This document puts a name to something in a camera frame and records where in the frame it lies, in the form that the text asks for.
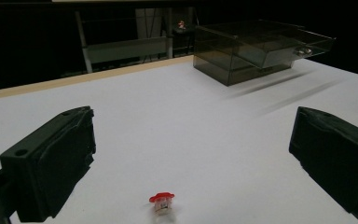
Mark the smoky clear drawer with knob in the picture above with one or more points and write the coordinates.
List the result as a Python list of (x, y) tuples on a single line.
[(289, 46)]

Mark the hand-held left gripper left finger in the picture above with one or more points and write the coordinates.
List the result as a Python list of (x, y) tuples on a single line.
[(48, 165)]

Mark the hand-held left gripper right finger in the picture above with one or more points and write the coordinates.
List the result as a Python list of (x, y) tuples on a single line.
[(338, 161)]

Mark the small red and white figure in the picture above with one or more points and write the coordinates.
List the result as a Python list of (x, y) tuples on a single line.
[(181, 25)]

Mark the small red-capped clear clip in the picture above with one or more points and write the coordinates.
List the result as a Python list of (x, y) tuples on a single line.
[(162, 202)]

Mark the grey metal stand frame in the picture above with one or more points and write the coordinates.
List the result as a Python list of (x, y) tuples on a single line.
[(127, 46)]

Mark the smoky clear drawer cabinet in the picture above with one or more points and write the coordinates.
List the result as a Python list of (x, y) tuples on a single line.
[(227, 59)]

